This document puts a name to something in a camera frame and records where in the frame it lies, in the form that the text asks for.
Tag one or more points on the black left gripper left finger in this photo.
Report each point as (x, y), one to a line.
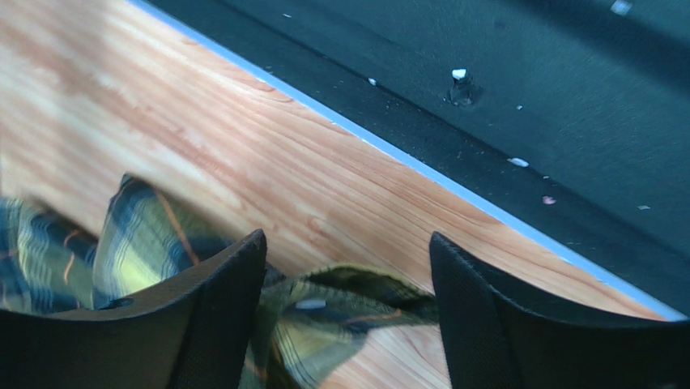
(189, 331)

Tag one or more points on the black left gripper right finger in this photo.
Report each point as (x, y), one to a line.
(501, 332)

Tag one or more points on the yellow black plaid shirt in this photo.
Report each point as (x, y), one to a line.
(304, 327)

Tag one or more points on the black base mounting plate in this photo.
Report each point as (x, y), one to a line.
(572, 116)

